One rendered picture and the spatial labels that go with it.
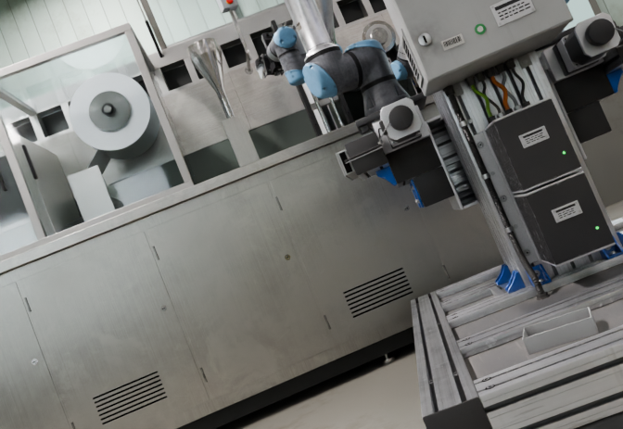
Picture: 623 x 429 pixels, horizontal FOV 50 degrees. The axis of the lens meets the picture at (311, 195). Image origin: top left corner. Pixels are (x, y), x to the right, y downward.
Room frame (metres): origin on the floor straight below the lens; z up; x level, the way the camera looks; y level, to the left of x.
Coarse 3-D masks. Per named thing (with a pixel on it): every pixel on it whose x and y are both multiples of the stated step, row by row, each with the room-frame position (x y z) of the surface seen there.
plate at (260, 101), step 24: (360, 24) 3.16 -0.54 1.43; (240, 72) 3.09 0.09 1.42; (264, 72) 3.10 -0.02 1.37; (168, 96) 3.06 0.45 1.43; (192, 96) 3.07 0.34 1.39; (216, 96) 3.08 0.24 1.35; (240, 96) 3.09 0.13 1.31; (264, 96) 3.10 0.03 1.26; (288, 96) 3.11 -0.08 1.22; (192, 120) 3.06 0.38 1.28; (216, 120) 3.07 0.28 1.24; (264, 120) 3.09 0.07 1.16; (192, 144) 3.06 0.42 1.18
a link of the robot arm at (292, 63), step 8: (296, 48) 2.23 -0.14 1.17; (280, 56) 2.23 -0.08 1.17; (288, 56) 2.21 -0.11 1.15; (296, 56) 2.22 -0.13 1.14; (304, 56) 2.23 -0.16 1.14; (288, 64) 2.21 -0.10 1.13; (296, 64) 2.21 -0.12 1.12; (304, 64) 2.22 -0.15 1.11; (288, 72) 2.22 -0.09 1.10; (296, 72) 2.21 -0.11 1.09; (288, 80) 2.24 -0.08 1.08; (296, 80) 2.22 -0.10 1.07
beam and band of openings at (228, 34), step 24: (336, 0) 3.15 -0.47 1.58; (360, 0) 3.19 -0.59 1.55; (240, 24) 3.11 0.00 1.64; (264, 24) 3.12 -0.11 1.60; (288, 24) 3.19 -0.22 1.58; (336, 24) 3.20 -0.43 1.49; (168, 48) 3.07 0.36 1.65; (240, 48) 3.17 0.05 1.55; (264, 48) 3.19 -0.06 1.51; (168, 72) 3.14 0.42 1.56; (192, 72) 3.08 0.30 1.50
